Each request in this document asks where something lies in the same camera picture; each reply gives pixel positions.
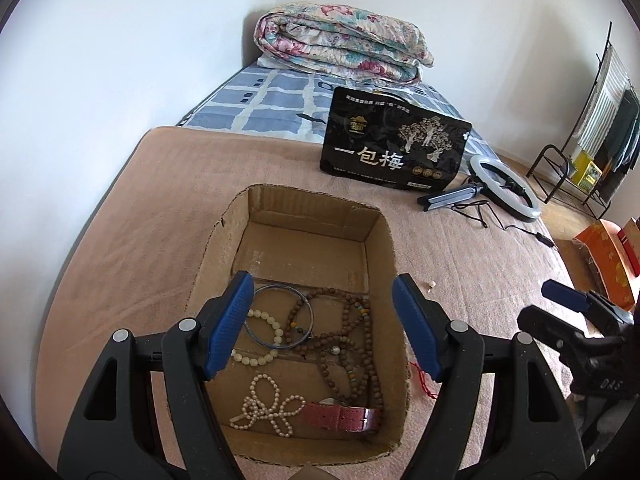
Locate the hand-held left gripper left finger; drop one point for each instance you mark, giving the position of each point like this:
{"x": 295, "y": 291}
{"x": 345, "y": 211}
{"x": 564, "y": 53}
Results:
{"x": 230, "y": 330}

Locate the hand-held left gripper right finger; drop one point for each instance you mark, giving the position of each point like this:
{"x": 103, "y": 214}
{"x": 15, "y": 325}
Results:
{"x": 415, "y": 330}

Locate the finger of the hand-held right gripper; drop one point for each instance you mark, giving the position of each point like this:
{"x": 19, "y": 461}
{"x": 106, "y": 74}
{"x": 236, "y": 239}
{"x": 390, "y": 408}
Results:
{"x": 565, "y": 295}
{"x": 542, "y": 325}

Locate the thin metal bangle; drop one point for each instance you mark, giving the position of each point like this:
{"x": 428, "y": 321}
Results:
{"x": 274, "y": 347}

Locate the cardboard box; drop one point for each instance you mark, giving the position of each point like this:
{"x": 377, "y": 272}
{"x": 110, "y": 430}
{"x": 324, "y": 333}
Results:
{"x": 305, "y": 250}

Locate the orange patterned cloth box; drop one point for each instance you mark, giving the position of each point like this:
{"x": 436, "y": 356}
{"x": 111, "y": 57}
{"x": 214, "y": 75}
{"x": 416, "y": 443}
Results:
{"x": 607, "y": 260}

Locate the red and white box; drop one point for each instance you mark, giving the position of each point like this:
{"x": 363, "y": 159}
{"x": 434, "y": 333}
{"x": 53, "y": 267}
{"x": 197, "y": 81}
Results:
{"x": 631, "y": 245}

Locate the yellow box on rack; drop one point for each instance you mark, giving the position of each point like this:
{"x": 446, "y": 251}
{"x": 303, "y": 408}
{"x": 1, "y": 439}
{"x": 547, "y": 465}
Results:
{"x": 590, "y": 175}

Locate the black metal clothes rack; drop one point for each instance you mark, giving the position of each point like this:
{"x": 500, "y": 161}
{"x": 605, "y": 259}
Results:
{"x": 547, "y": 160}

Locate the dark hanging clothes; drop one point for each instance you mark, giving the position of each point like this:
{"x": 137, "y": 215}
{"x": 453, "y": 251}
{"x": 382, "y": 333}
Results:
{"x": 620, "y": 150}

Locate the black printed snack bag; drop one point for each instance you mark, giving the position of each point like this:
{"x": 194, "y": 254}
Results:
{"x": 390, "y": 145}

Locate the striped towel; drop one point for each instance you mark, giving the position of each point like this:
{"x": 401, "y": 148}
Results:
{"x": 602, "y": 105}

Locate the blue checked bedsheet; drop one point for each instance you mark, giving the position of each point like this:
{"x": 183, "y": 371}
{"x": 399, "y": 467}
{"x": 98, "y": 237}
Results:
{"x": 260, "y": 105}

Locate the folded floral quilt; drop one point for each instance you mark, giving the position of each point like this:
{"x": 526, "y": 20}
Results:
{"x": 340, "y": 40}

